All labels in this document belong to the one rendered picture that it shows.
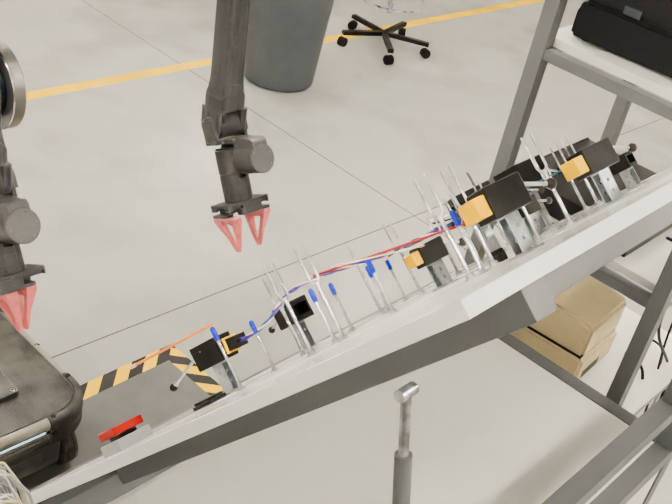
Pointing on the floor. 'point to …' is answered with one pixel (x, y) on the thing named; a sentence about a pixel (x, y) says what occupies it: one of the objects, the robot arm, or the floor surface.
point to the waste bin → (285, 42)
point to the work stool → (384, 32)
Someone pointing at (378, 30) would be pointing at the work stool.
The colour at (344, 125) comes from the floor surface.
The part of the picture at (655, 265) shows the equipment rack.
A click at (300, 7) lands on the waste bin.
